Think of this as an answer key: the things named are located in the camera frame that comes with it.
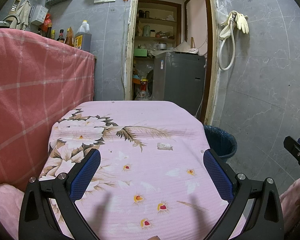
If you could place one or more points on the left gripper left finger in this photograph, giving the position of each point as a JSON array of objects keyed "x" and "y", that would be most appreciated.
[{"x": 37, "y": 219}]

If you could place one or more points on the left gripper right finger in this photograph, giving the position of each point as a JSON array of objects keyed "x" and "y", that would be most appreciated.
[{"x": 265, "y": 220}]

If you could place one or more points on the blue-lined trash bin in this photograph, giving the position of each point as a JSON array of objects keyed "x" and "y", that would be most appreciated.
[{"x": 222, "y": 142}]

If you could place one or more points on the pink floral table cloth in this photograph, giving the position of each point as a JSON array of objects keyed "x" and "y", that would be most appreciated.
[{"x": 138, "y": 191}]

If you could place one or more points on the small white crumb scrap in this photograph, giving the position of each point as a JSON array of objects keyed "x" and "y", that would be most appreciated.
[{"x": 164, "y": 146}]

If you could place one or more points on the grey washing machine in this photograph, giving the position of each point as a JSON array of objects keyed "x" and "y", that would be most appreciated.
[{"x": 179, "y": 78}]

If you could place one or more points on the cream rubber gloves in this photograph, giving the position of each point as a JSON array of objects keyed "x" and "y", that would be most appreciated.
[{"x": 234, "y": 20}]

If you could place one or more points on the red checked cloth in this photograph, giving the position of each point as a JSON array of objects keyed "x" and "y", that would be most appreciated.
[{"x": 40, "y": 81}]

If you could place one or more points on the white red rice sack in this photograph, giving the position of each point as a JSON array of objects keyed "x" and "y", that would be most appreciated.
[{"x": 143, "y": 94}]

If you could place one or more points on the dark soy sauce bottle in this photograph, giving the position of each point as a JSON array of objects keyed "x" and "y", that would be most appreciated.
[{"x": 61, "y": 37}]

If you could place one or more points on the green box on shelf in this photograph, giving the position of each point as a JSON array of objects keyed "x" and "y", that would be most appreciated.
[{"x": 140, "y": 52}]

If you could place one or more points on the large dark vinegar jug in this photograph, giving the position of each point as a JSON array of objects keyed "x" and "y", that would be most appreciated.
[{"x": 83, "y": 37}]

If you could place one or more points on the wooden shelf unit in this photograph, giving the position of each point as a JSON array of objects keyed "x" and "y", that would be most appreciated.
[{"x": 158, "y": 24}]

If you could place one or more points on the curved metal faucet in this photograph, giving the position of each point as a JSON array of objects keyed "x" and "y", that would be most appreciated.
[{"x": 15, "y": 16}]

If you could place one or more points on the hanging beige towel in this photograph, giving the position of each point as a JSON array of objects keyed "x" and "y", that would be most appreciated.
[{"x": 23, "y": 13}]

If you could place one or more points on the white wall box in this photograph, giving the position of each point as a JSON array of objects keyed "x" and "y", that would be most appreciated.
[{"x": 38, "y": 15}]

